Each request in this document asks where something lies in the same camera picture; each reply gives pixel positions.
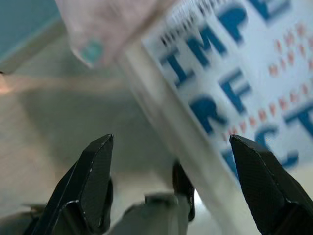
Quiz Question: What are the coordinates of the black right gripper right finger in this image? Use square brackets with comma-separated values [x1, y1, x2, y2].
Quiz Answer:
[229, 134, 313, 235]

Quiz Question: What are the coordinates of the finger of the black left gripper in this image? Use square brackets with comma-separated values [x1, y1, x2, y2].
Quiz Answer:
[172, 161, 196, 222]
[104, 177, 115, 227]

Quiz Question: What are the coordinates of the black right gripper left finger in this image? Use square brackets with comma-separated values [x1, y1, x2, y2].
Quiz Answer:
[31, 133, 114, 235]

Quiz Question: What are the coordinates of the white pillow with blue letters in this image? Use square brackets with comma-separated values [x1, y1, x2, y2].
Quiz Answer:
[116, 0, 313, 235]

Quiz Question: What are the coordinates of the pale pink floral print pillow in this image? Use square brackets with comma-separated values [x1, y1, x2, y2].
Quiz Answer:
[55, 0, 172, 69]

